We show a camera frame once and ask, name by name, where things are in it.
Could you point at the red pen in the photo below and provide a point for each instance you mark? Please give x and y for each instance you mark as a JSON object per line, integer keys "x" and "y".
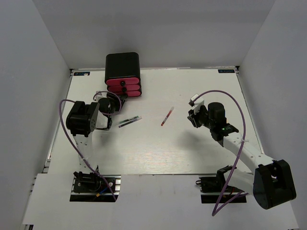
{"x": 167, "y": 116}

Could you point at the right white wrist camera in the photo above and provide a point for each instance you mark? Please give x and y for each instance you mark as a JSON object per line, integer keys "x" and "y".
{"x": 196, "y": 100}

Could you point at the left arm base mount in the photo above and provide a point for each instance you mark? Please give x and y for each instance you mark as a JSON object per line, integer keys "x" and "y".
{"x": 89, "y": 187}

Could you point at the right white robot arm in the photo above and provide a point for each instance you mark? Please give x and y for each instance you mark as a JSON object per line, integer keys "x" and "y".
{"x": 269, "y": 181}

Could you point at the pink top drawer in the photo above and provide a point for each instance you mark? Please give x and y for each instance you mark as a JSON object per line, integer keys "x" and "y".
{"x": 122, "y": 81}

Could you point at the black drawer cabinet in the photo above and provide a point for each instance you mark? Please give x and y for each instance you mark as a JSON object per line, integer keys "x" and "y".
{"x": 123, "y": 65}

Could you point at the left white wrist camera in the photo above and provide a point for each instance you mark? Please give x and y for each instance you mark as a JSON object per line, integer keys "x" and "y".
{"x": 99, "y": 94}

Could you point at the pink drawer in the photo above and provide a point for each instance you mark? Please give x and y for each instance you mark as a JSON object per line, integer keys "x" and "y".
{"x": 122, "y": 81}
{"x": 127, "y": 94}
{"x": 125, "y": 88}

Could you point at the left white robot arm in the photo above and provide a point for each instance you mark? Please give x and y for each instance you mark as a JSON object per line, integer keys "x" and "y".
{"x": 83, "y": 119}

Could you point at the right blue corner label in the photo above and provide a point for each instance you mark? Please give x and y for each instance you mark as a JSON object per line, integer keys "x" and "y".
{"x": 226, "y": 70}

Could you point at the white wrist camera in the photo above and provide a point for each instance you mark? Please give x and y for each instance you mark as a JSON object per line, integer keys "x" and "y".
{"x": 99, "y": 94}
{"x": 196, "y": 100}

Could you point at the blue corner label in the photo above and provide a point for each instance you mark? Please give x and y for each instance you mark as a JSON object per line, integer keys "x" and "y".
{"x": 226, "y": 70}
{"x": 87, "y": 73}

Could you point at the pink bottom drawer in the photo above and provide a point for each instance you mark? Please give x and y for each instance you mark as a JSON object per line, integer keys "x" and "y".
{"x": 127, "y": 94}

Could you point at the left blue corner label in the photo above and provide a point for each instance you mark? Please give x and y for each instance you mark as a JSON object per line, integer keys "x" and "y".
{"x": 87, "y": 73}

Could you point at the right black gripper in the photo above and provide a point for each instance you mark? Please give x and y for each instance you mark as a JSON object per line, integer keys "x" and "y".
{"x": 194, "y": 117}

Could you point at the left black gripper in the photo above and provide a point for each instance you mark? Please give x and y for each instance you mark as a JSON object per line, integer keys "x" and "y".
{"x": 116, "y": 99}

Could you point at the green capped pen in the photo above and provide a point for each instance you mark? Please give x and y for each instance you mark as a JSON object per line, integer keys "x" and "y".
{"x": 126, "y": 120}

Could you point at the blue pen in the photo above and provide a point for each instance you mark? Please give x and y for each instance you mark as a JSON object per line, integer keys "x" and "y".
{"x": 130, "y": 122}

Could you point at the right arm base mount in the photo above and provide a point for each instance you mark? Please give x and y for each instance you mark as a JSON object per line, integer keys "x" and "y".
{"x": 211, "y": 186}

